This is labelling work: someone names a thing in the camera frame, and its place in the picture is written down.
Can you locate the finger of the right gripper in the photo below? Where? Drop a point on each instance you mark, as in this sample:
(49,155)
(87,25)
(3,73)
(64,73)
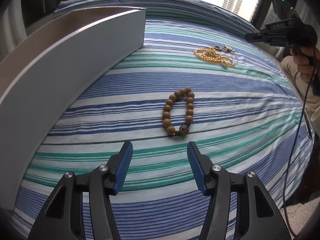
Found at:
(254,37)

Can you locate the striped bed sheet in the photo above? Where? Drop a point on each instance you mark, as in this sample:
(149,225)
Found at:
(238,108)

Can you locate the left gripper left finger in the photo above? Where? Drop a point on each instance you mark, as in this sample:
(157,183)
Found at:
(61,217)

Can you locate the right hand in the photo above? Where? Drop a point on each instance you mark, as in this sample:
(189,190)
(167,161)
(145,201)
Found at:
(304,66)

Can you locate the window frame right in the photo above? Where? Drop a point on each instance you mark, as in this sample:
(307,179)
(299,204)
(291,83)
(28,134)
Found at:
(260,13)

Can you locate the silver square charm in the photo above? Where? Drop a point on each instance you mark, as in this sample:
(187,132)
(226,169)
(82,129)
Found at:
(228,49)

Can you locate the grey cardboard box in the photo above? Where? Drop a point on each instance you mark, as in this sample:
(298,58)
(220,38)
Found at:
(44,75)

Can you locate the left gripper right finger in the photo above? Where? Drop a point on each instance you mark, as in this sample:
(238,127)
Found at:
(257,216)

